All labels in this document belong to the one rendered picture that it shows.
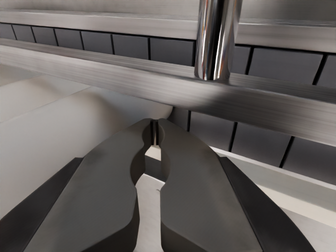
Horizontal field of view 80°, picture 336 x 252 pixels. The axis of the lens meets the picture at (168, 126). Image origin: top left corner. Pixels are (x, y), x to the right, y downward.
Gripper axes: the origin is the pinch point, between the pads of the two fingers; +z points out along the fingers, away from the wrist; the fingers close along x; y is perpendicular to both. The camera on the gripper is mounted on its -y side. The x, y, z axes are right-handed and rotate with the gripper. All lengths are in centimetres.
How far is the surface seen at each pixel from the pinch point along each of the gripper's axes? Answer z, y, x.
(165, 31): 6.1, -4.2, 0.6
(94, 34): 9.6, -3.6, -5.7
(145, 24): 7.0, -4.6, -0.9
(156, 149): 2.3, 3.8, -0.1
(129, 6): 13.8, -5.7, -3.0
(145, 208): 7.5, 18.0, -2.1
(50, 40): 12.9, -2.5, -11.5
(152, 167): 8.5, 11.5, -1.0
